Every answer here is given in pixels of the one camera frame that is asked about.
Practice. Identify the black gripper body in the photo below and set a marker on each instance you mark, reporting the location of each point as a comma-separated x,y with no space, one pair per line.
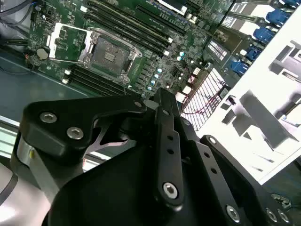
117,188

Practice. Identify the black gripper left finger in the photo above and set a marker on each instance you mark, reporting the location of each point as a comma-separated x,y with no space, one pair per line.
58,117

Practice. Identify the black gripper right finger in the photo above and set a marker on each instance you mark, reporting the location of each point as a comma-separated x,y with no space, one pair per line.
223,179

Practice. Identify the metal socket cover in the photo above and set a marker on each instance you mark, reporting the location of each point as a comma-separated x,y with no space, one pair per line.
53,42

